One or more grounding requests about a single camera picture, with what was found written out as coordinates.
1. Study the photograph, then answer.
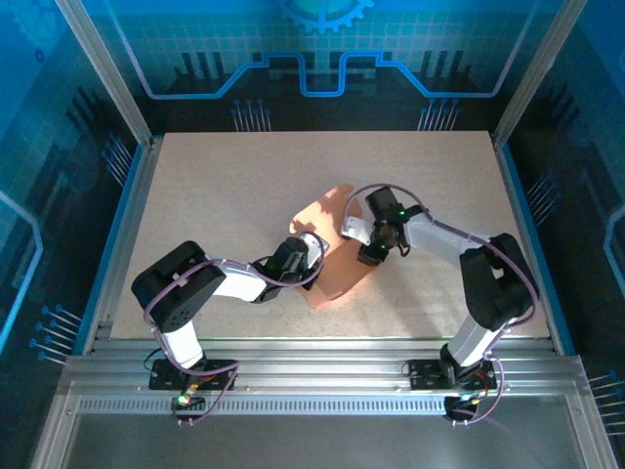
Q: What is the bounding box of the brown cardboard paper box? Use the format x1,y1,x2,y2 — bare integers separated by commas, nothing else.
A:
288,183,375,313

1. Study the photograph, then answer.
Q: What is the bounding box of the left small LED circuit board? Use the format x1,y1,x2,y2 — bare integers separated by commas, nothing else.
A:
171,383,207,410

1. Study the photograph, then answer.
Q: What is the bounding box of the small led circuit board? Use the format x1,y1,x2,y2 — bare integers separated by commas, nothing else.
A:
171,383,207,410
442,390,484,412

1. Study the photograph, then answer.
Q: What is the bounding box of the right small LED circuit board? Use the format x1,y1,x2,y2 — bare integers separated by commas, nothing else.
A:
442,390,484,412

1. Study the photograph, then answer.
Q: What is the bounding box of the grey metal panel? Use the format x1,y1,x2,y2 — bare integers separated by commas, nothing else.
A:
31,409,619,469

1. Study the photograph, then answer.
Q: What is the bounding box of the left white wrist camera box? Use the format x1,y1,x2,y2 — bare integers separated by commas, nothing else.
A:
298,231,328,276

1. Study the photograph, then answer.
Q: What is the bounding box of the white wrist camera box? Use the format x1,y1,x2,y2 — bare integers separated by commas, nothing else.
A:
298,231,328,276
340,214,373,246

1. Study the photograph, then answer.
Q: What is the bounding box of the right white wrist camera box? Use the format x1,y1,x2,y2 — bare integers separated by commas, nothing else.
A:
340,214,373,246

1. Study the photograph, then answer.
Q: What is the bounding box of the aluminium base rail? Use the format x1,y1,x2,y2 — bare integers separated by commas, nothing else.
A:
62,338,590,400

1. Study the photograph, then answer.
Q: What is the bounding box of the right aluminium side rail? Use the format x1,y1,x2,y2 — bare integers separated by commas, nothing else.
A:
490,136,577,356

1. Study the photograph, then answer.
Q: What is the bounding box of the aluminium side rail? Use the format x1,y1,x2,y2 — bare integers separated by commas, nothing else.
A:
490,136,577,356
80,139,160,356

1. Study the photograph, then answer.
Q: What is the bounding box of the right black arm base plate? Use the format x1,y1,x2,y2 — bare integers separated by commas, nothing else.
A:
407,359,499,392

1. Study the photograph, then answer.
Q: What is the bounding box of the slotted grey cable duct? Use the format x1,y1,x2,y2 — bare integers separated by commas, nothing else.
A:
76,396,453,415

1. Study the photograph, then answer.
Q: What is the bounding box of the left aluminium side rail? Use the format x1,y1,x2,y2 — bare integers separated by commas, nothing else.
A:
80,139,160,356

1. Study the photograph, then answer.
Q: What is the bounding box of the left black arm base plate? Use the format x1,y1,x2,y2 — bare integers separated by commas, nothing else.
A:
148,359,239,392

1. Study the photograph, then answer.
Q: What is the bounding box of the right aluminium corner post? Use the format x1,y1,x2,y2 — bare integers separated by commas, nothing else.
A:
489,0,590,148

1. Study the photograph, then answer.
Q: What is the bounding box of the aluminium corner post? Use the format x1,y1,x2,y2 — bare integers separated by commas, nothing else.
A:
489,0,590,148
52,0,156,148

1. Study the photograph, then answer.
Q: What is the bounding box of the left aluminium corner post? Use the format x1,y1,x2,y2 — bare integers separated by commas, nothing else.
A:
52,0,156,148

